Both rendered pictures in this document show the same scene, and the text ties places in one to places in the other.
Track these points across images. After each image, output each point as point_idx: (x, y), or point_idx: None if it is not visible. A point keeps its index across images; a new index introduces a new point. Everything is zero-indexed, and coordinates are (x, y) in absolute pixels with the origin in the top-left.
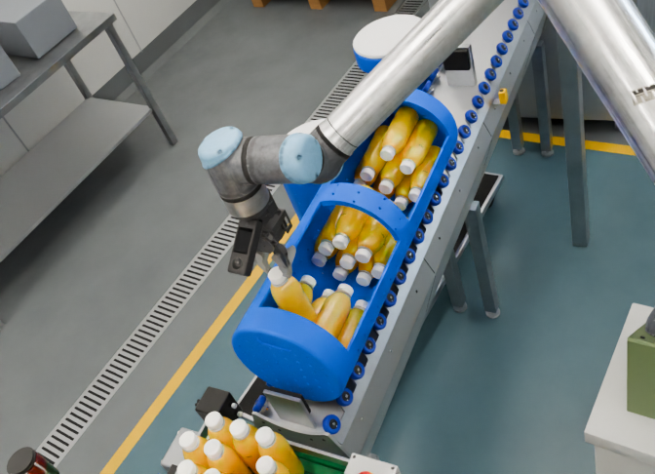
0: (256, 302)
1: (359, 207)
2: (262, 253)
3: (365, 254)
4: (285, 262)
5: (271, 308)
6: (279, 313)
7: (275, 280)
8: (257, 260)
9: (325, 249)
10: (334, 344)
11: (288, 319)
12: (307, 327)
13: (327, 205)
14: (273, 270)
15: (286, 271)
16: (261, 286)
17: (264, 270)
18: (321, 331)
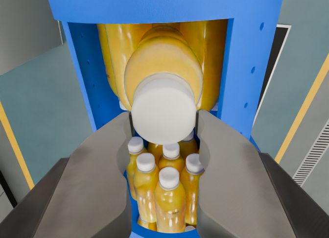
0: (246, 35)
1: (141, 234)
2: (200, 224)
3: (139, 165)
4: (44, 184)
5: (184, 17)
6: (151, 6)
7: (150, 89)
8: (237, 161)
9: (194, 162)
10: (49, 4)
11: None
12: (73, 0)
13: (194, 229)
14: (180, 125)
15: (95, 133)
16: (258, 88)
17: (210, 118)
18: (59, 11)
